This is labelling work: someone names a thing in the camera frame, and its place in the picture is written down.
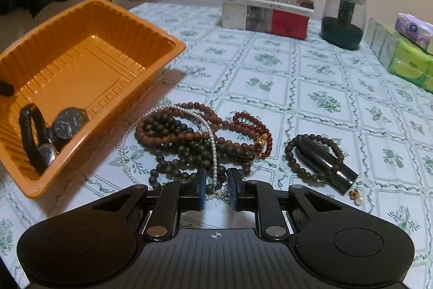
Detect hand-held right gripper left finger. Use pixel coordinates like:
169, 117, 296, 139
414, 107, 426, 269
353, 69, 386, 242
83, 169, 208, 243

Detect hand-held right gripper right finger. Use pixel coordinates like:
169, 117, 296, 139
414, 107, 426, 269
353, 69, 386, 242
226, 168, 352, 243

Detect white pearl necklace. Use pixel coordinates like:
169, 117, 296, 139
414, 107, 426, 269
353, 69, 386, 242
120, 105, 234, 202

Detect brown bead bracelet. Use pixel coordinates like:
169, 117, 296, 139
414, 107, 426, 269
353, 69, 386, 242
284, 134, 346, 186

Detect dark green bead necklace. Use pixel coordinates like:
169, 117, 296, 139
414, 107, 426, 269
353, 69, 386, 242
135, 109, 256, 190

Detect orange plastic tray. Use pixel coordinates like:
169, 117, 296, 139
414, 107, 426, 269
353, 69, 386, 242
0, 0, 186, 200

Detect reddish brown bead necklace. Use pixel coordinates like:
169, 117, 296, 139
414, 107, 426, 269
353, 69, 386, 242
142, 101, 251, 154

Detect black cylinder case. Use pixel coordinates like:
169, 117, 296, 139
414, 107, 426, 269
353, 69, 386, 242
294, 134, 359, 193

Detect dark dial wristwatch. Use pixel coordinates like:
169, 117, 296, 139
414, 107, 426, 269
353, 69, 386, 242
51, 107, 90, 152

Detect small gold pearl earring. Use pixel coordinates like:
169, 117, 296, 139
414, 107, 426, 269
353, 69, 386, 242
348, 189, 366, 206

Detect green floral tablecloth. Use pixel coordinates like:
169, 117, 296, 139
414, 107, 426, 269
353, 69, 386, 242
0, 1, 433, 289

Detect white grey red box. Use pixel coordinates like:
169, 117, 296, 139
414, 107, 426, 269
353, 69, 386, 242
221, 0, 310, 41

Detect glass jar dark green contents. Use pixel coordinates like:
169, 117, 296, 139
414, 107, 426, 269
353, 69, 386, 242
320, 0, 368, 51

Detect white book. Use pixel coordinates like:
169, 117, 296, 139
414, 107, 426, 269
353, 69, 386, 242
220, 0, 316, 11

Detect green tissue multipack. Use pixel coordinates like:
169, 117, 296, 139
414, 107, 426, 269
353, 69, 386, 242
367, 17, 433, 93

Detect purple tissue pack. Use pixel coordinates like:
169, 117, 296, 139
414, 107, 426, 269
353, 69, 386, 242
395, 12, 433, 54

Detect black leather strap wristwatch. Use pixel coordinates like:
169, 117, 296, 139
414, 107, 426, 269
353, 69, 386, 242
18, 103, 58, 174

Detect red bead bracelet gold charm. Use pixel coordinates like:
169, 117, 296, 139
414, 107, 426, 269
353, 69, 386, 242
231, 110, 274, 159

